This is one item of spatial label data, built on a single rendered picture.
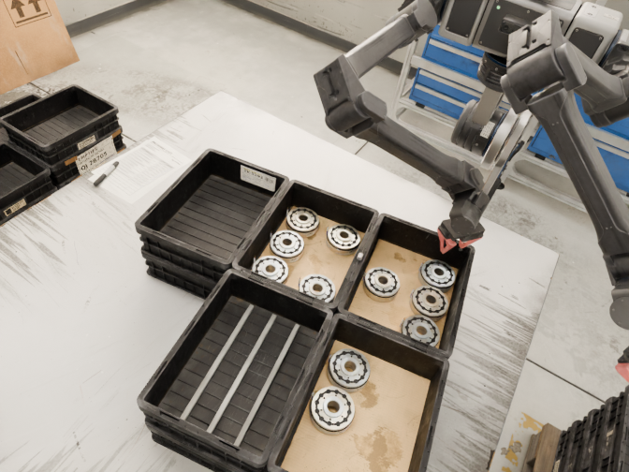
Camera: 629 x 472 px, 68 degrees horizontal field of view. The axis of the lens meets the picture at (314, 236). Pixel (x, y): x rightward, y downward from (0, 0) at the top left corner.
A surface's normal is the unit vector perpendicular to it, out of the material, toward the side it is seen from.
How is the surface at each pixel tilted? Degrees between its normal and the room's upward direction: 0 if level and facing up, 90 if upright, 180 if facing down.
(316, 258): 0
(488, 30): 90
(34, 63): 72
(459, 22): 90
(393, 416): 0
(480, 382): 0
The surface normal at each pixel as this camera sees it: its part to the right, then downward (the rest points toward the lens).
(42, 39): 0.83, 0.28
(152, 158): 0.12, -0.66
